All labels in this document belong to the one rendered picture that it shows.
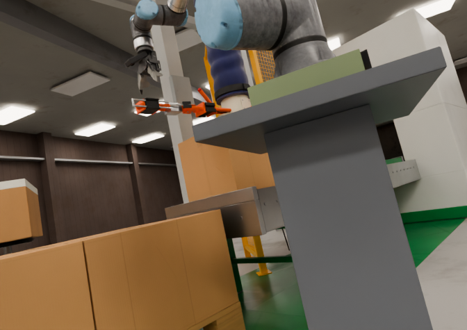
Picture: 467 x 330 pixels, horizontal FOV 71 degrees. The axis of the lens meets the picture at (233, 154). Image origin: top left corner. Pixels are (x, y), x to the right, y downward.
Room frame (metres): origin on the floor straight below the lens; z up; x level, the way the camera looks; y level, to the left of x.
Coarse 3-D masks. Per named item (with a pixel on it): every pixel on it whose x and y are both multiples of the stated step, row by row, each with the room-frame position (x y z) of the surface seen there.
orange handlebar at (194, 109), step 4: (140, 104) 1.42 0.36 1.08; (160, 104) 1.48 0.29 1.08; (164, 104) 1.50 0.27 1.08; (168, 104) 1.51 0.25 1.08; (192, 104) 1.62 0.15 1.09; (164, 108) 1.54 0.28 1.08; (184, 108) 1.59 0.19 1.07; (188, 108) 1.60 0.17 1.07; (192, 108) 1.62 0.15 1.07; (196, 108) 1.64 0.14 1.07; (200, 108) 1.66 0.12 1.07; (216, 108) 1.74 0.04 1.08; (220, 108) 1.76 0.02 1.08; (224, 108) 1.79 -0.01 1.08; (228, 108) 1.81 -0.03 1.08; (184, 112) 1.63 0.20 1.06; (188, 112) 1.64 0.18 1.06; (192, 112) 1.65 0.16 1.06; (196, 112) 1.69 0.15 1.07
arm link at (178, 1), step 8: (168, 0) 1.36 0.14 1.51; (176, 0) 1.32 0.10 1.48; (184, 0) 1.33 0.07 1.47; (168, 8) 1.38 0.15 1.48; (176, 8) 1.36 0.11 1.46; (184, 8) 1.38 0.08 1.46; (168, 16) 1.39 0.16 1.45; (176, 16) 1.40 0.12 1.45; (184, 16) 1.43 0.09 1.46; (168, 24) 1.43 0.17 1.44; (176, 24) 1.44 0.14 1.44; (184, 24) 1.46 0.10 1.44
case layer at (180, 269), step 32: (160, 224) 1.25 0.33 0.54; (192, 224) 1.36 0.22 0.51; (0, 256) 1.38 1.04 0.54; (32, 256) 0.94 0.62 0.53; (64, 256) 1.00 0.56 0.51; (96, 256) 1.07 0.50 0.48; (128, 256) 1.14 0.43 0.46; (160, 256) 1.23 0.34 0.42; (192, 256) 1.33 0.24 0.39; (224, 256) 1.45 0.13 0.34; (0, 288) 0.88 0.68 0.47; (32, 288) 0.93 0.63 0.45; (64, 288) 0.99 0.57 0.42; (96, 288) 1.06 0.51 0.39; (128, 288) 1.13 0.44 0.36; (160, 288) 1.21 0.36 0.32; (192, 288) 1.31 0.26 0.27; (224, 288) 1.43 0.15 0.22; (0, 320) 0.88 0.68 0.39; (32, 320) 0.93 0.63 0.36; (64, 320) 0.98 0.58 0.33; (96, 320) 1.05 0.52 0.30; (128, 320) 1.12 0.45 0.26; (160, 320) 1.20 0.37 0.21; (192, 320) 1.29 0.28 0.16
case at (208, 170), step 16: (192, 144) 1.73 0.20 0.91; (192, 160) 1.75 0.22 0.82; (208, 160) 1.66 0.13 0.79; (224, 160) 1.58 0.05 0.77; (240, 160) 1.59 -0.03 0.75; (256, 160) 1.67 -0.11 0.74; (192, 176) 1.77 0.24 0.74; (208, 176) 1.68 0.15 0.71; (224, 176) 1.59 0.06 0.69; (240, 176) 1.58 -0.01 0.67; (256, 176) 1.66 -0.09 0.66; (272, 176) 1.74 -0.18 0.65; (192, 192) 1.79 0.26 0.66; (208, 192) 1.70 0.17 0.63; (224, 192) 1.61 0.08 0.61
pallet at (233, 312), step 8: (232, 304) 1.45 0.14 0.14; (224, 312) 1.41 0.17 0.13; (232, 312) 1.44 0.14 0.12; (240, 312) 1.47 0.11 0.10; (208, 320) 1.34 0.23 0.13; (216, 320) 1.37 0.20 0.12; (224, 320) 1.40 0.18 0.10; (232, 320) 1.43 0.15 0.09; (240, 320) 1.46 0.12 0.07; (192, 328) 1.29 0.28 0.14; (200, 328) 1.31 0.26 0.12; (208, 328) 1.41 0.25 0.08; (216, 328) 1.38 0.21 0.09; (224, 328) 1.40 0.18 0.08; (232, 328) 1.42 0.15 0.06; (240, 328) 1.46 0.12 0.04
